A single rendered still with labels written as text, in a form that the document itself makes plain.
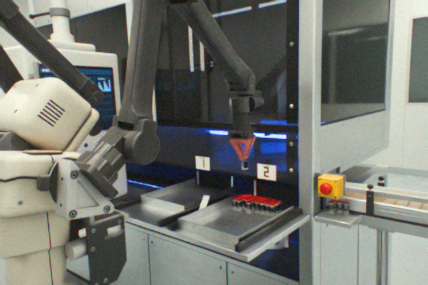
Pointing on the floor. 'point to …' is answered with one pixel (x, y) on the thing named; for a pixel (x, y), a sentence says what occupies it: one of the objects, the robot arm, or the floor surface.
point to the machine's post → (309, 137)
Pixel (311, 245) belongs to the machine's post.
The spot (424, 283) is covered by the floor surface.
